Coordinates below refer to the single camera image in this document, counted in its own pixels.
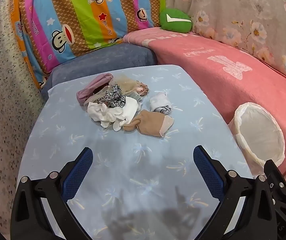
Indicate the blue-grey sofa cushion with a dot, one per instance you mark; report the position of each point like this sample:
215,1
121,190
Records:
108,57

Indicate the small pink scrunchie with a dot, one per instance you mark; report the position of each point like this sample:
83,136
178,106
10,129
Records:
143,90

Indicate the leopard print cloth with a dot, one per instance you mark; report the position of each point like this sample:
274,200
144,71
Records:
115,101

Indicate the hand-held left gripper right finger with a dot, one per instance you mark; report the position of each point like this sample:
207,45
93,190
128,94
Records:
208,172

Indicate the pink blanket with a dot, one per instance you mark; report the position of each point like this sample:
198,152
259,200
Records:
208,75

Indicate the small white cloth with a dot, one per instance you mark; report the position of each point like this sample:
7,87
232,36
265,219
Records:
158,101

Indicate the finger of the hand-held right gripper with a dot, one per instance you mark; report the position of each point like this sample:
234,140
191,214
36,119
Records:
275,175

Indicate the tan stocking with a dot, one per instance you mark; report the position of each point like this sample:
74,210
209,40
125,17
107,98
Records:
150,122

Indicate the striped monkey print quilt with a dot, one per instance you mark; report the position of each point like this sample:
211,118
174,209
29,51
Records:
70,17

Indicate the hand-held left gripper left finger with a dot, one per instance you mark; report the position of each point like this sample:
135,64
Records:
79,175

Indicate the trash bin with white liner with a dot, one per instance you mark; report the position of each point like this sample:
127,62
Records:
258,130

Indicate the green cushion with white mark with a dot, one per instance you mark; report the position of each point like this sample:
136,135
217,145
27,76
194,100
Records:
175,21

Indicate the floral beige cushion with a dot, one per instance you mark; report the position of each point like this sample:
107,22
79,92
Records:
245,10

